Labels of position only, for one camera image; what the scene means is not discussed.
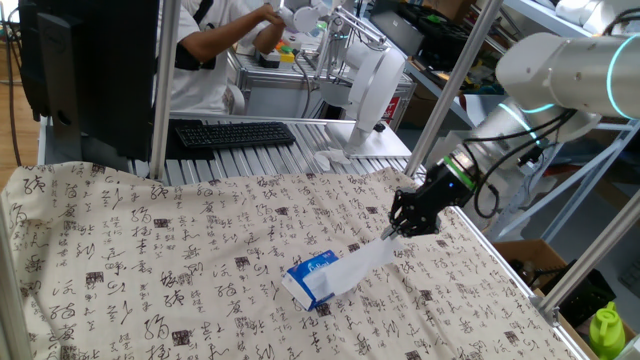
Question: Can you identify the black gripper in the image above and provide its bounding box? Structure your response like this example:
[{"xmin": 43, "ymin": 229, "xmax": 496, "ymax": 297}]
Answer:
[{"xmin": 382, "ymin": 162, "xmax": 474, "ymax": 240}]

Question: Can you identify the white paper napkin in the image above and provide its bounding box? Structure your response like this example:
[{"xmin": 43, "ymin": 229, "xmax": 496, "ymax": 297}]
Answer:
[{"xmin": 303, "ymin": 235, "xmax": 405, "ymax": 301}]

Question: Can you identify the crumpled white tissue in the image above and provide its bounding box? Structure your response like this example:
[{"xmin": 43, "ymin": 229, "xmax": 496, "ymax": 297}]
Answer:
[{"xmin": 312, "ymin": 147, "xmax": 352, "ymax": 172}]

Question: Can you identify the red label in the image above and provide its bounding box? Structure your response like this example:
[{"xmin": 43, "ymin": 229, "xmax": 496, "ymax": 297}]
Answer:
[{"xmin": 383, "ymin": 96, "xmax": 402, "ymax": 126}]

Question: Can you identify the brown cardboard box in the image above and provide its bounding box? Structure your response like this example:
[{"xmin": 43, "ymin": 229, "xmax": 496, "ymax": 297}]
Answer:
[{"xmin": 492, "ymin": 238, "xmax": 639, "ymax": 360}]

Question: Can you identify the aluminium horizontal bar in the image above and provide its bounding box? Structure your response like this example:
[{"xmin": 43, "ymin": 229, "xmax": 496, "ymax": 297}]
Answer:
[{"xmin": 169, "ymin": 112, "xmax": 357, "ymax": 126}]

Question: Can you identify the aluminium framed case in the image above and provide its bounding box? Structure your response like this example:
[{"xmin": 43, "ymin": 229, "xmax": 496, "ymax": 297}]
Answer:
[{"xmin": 238, "ymin": 67, "xmax": 417, "ymax": 132}]

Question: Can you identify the black open tool case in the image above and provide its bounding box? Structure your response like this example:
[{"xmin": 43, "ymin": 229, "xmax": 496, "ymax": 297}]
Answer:
[{"xmin": 397, "ymin": 2, "xmax": 471, "ymax": 69}]

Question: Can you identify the black keyboard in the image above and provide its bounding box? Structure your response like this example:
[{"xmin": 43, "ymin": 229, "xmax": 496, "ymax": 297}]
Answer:
[{"xmin": 173, "ymin": 121, "xmax": 297, "ymax": 150}]

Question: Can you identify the white chair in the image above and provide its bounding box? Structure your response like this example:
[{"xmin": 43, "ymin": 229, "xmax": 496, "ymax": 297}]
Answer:
[{"xmin": 223, "ymin": 82, "xmax": 247, "ymax": 116}]

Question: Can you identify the lime green plastic bottle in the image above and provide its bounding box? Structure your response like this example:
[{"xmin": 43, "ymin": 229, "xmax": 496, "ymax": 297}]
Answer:
[{"xmin": 588, "ymin": 301, "xmax": 626, "ymax": 360}]

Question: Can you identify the black desk mat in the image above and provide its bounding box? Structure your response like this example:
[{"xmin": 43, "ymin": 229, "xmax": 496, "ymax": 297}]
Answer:
[{"xmin": 164, "ymin": 118, "xmax": 217, "ymax": 161}]

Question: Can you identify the grey metal shelving rack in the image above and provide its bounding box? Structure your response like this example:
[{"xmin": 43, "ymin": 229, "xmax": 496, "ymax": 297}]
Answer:
[{"xmin": 402, "ymin": 0, "xmax": 640, "ymax": 244}]

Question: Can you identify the person in printed white t-shirt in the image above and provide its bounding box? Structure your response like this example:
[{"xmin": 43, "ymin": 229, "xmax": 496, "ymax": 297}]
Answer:
[{"xmin": 169, "ymin": 0, "xmax": 286, "ymax": 116}]

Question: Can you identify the calligraphy print tablecloth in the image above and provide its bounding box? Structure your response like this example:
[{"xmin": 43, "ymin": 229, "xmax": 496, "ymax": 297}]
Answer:
[{"xmin": 0, "ymin": 160, "xmax": 584, "ymax": 360}]

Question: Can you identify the white plastic bundle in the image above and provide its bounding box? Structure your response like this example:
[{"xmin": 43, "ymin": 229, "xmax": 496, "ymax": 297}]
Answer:
[{"xmin": 554, "ymin": 0, "xmax": 640, "ymax": 36}]

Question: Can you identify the black computer monitor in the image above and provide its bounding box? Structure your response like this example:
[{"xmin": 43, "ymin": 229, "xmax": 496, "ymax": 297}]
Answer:
[{"xmin": 18, "ymin": 0, "xmax": 160, "ymax": 162}]

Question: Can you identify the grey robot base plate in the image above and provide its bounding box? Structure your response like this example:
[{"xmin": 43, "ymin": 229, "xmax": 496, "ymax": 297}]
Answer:
[{"xmin": 323, "ymin": 121, "xmax": 412, "ymax": 160}]

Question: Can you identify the aluminium table edge rail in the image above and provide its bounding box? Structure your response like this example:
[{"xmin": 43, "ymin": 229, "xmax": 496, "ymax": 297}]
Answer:
[{"xmin": 434, "ymin": 192, "xmax": 594, "ymax": 360}]

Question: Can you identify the aluminium frame post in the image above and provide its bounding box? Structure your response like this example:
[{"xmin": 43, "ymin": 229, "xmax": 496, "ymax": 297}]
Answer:
[
  {"xmin": 148, "ymin": 0, "xmax": 182, "ymax": 182},
  {"xmin": 0, "ymin": 199, "xmax": 32, "ymax": 360},
  {"xmin": 403, "ymin": 0, "xmax": 504, "ymax": 179},
  {"xmin": 537, "ymin": 192, "xmax": 640, "ymax": 326}
]

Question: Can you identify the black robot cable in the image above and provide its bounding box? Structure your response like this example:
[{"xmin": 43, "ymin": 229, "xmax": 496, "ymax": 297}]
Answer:
[{"xmin": 462, "ymin": 7, "xmax": 640, "ymax": 220}]

